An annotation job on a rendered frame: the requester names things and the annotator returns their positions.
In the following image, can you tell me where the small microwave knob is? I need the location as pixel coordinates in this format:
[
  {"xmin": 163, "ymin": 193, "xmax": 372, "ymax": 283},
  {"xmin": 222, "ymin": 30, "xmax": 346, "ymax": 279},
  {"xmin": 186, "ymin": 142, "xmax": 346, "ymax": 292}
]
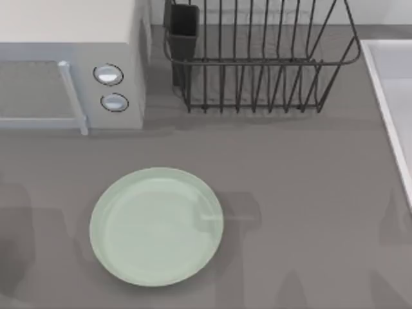
[{"xmin": 100, "ymin": 92, "xmax": 130, "ymax": 113}]

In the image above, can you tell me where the black cutlery holder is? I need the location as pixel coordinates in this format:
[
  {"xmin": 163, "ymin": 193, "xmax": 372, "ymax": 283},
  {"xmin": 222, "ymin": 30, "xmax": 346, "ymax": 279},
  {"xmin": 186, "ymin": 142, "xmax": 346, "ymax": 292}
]
[{"xmin": 163, "ymin": 3, "xmax": 200, "ymax": 88}]

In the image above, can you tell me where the microwave door handle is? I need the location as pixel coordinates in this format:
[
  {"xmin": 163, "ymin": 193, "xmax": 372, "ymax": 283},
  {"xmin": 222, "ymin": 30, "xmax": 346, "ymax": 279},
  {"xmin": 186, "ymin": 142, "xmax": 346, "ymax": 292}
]
[{"xmin": 57, "ymin": 60, "xmax": 89, "ymax": 136}]

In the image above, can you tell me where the large microwave knob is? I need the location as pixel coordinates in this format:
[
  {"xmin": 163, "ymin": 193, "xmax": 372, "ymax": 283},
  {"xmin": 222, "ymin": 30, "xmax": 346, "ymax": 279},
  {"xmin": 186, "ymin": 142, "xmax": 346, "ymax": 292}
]
[{"xmin": 92, "ymin": 62, "xmax": 125, "ymax": 87}]

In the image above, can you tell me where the pale green plate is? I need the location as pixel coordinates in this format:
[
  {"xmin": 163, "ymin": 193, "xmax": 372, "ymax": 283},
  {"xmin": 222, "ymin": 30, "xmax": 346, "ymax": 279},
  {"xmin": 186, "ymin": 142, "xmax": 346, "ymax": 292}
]
[{"xmin": 89, "ymin": 166, "xmax": 225, "ymax": 288}]

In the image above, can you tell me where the black wire dish rack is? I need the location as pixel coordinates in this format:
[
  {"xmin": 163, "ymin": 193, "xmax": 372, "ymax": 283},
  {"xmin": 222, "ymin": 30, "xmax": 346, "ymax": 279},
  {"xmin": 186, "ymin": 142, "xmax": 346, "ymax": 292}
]
[{"xmin": 162, "ymin": 0, "xmax": 361, "ymax": 114}]

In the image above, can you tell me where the pale microwave oven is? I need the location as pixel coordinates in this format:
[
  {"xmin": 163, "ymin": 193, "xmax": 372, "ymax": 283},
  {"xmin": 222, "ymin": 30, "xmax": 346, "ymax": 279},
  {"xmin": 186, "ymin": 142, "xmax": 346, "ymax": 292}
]
[{"xmin": 0, "ymin": 0, "xmax": 153, "ymax": 136}]

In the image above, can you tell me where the white sink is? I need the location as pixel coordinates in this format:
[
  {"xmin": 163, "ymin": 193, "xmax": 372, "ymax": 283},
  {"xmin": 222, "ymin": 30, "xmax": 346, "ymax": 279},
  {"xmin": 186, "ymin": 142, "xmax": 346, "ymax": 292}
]
[{"xmin": 359, "ymin": 39, "xmax": 412, "ymax": 216}]

